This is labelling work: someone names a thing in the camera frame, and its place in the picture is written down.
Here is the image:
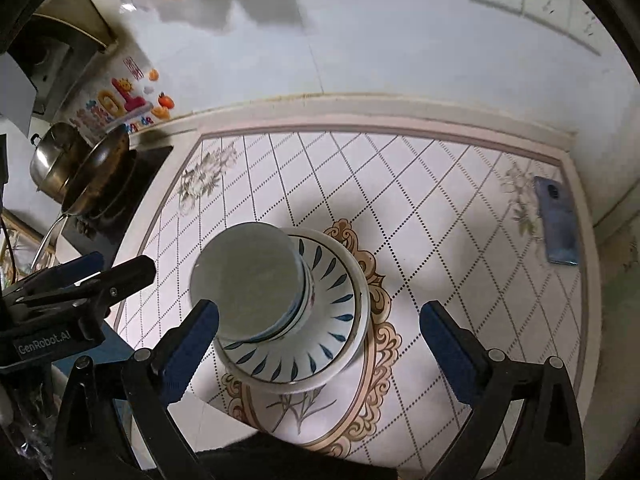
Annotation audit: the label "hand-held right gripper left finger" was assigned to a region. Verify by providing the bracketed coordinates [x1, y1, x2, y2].
[52, 299, 221, 480]

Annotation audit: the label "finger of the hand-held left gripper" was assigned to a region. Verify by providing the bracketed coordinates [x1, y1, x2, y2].
[10, 252, 106, 296]
[21, 255, 157, 312]

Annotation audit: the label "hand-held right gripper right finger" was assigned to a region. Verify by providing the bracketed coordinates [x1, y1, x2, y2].
[419, 301, 586, 480]

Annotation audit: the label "white bowl with coloured hearts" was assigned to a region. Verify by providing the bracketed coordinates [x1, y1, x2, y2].
[190, 222, 317, 343]

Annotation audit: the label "blue leaf pattern bowl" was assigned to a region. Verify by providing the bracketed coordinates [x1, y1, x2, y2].
[215, 234, 362, 380]
[222, 227, 372, 395]

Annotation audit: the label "steel frying pan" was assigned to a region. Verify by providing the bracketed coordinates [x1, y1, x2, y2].
[30, 127, 132, 273]

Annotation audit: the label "stainless steel pot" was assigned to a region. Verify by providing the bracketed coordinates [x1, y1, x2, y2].
[29, 121, 88, 198]

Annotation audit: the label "floral printed table mat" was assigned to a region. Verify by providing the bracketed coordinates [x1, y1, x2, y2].
[112, 130, 588, 476]

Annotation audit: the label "person's dark clothing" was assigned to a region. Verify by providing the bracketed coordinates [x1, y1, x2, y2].
[197, 432, 401, 480]

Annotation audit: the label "blue smartphone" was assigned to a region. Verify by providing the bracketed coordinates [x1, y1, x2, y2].
[532, 175, 581, 266]

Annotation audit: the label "dark range hood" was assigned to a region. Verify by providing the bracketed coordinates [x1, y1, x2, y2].
[0, 0, 121, 126]

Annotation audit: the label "colourful wall stickers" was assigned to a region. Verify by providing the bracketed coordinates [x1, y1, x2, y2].
[70, 55, 176, 143]

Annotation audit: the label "white wall socket panel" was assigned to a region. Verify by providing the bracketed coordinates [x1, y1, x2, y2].
[468, 0, 603, 56]

